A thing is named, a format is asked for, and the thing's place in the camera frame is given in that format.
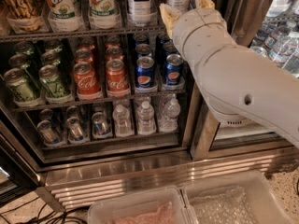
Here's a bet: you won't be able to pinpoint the coca-cola can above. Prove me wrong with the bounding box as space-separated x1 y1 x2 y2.
73 62 100 95
106 59 129 92

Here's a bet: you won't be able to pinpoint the black floor cables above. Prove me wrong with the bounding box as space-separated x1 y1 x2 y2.
0 196 89 224

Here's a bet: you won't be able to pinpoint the green can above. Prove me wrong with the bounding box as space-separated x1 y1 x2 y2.
38 64 70 98
4 68 40 102

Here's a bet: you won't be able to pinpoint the wire shelf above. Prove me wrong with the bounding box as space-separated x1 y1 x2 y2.
0 21 165 43
12 89 186 112

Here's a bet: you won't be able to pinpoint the green 7up bottle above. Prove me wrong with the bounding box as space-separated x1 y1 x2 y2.
46 0 81 32
89 0 120 29

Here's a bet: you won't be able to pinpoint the stainless fridge door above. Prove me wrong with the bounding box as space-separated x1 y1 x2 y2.
192 0 298 160

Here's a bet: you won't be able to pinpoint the pepsi can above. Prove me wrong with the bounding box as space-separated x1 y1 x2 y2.
164 54 183 85
135 56 155 88

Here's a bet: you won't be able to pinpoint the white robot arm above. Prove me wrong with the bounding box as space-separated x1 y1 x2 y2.
160 4 299 147

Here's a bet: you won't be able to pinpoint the top wire shelf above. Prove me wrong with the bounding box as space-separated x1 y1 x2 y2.
0 21 165 43

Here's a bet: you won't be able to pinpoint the red bull can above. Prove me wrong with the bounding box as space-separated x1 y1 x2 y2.
66 117 88 144
92 112 111 138
37 120 63 146

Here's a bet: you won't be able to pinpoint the left clear plastic bin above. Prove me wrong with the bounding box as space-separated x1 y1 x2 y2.
88 186 190 224

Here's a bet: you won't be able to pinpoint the clear plastic bin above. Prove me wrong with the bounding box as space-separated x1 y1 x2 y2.
182 171 294 224
88 186 190 224

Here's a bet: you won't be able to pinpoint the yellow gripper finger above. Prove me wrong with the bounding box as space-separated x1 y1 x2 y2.
159 3 181 38
195 0 215 8

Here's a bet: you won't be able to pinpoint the middle wire shelf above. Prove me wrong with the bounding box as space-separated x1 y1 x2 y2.
12 89 186 112

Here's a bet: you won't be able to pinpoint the front left Pepsi can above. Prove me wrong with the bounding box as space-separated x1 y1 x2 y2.
135 56 155 88

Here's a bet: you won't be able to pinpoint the right clear plastic bin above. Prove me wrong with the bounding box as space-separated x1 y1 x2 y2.
182 171 294 224

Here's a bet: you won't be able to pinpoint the front right Pepsi can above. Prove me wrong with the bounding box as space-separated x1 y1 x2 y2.
164 54 183 85

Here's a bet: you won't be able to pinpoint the front left green can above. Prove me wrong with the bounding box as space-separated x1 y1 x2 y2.
4 68 40 102

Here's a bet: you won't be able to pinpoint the right Red Bull can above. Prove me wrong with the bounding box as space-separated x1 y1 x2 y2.
92 112 111 138

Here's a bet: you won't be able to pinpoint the middle water bottle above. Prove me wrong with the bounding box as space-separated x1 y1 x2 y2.
137 101 156 135

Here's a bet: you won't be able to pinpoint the front left Coca-Cola can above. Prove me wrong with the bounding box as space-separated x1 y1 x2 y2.
73 62 100 95

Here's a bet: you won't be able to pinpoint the front right Coca-Cola can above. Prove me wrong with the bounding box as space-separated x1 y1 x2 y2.
106 59 129 92

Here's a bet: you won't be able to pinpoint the green 7UP bottle right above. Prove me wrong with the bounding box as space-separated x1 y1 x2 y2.
89 0 120 29

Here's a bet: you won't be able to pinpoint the green 7UP bottle left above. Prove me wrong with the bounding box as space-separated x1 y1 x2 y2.
46 0 81 32

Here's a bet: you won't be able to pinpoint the left Red Bull can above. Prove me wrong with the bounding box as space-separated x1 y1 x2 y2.
37 120 63 146

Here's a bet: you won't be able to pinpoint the brown drink bottle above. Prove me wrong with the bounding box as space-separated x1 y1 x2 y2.
4 0 44 33

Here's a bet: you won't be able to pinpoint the front right green can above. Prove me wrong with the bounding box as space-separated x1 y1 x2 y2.
38 64 70 98

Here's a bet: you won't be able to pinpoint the left water bottle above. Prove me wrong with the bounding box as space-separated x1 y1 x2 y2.
112 105 134 137

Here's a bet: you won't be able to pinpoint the middle Red Bull can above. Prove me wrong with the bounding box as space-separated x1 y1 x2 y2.
66 117 88 144

